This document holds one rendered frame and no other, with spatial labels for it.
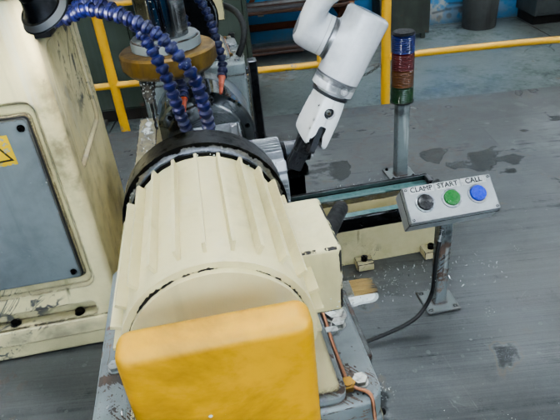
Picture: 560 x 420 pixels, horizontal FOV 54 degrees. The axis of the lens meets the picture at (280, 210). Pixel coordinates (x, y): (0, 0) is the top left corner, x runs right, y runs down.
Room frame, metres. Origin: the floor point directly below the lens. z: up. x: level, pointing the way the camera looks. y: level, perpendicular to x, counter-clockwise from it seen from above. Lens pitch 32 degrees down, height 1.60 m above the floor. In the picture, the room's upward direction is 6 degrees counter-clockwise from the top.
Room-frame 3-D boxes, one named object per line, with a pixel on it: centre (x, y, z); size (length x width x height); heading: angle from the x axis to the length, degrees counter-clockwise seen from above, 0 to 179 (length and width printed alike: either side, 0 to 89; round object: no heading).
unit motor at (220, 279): (0.42, 0.03, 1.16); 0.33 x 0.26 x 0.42; 7
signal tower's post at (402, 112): (1.41, -0.36, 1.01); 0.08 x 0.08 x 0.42; 7
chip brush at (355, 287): (0.91, -0.09, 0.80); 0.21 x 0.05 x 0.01; 95
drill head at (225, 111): (1.38, 0.18, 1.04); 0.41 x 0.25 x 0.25; 7
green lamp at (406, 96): (1.41, -0.36, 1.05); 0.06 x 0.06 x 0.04
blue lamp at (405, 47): (1.41, -0.36, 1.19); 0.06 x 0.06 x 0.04
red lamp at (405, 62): (1.41, -0.36, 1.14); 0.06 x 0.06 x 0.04
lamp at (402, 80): (1.41, -0.36, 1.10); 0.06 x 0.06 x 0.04
